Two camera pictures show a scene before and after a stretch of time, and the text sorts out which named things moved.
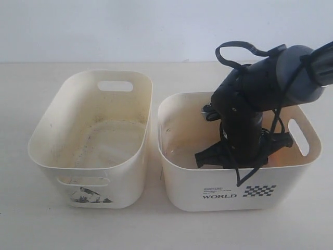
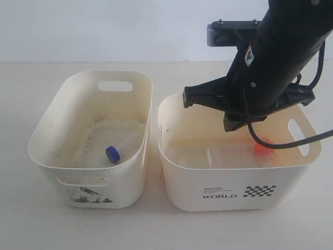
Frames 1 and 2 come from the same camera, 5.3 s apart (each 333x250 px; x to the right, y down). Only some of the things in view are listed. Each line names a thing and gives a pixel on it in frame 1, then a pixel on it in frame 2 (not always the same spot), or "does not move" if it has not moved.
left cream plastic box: x=92 y=137 does not move
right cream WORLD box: x=182 y=132 does not move
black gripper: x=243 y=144 -> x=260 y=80
